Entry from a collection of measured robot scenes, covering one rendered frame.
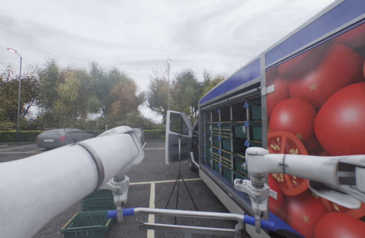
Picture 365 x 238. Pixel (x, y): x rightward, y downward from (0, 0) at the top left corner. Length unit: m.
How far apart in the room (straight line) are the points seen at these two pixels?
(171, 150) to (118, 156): 4.45
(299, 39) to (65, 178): 1.65
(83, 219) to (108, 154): 3.02
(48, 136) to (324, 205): 12.65
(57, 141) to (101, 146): 12.09
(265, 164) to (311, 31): 1.23
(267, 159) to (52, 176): 0.53
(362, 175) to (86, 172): 0.53
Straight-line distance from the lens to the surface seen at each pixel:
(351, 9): 1.48
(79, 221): 3.29
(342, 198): 1.46
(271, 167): 0.57
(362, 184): 0.52
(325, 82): 1.41
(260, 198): 0.75
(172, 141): 4.66
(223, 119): 4.20
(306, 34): 1.62
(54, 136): 12.46
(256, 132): 2.18
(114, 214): 0.93
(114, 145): 0.27
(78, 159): 0.23
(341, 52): 1.41
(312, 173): 0.54
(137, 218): 0.95
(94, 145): 0.25
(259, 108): 2.12
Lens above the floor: 1.67
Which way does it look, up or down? 2 degrees up
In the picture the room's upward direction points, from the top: straight up
